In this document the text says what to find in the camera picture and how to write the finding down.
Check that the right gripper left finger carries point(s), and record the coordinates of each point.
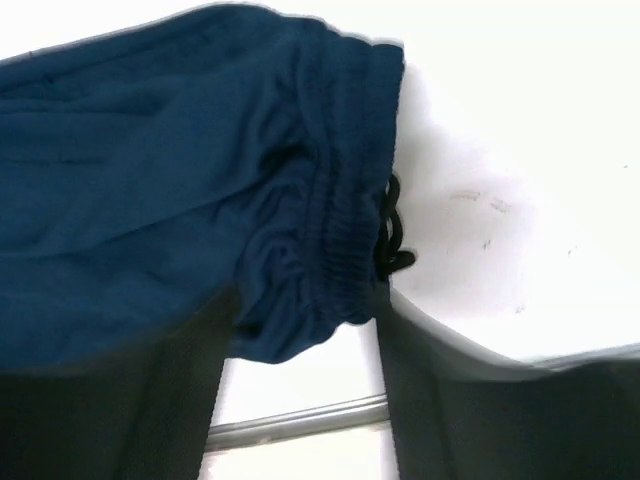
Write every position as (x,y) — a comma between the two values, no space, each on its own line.
(141,414)

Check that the aluminium front rail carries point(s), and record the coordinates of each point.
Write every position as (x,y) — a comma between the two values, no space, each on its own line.
(341,416)

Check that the navy blue shorts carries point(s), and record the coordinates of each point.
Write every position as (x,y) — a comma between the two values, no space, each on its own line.
(231,147)

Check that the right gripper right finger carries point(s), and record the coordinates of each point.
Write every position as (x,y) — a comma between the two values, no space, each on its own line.
(455,416)

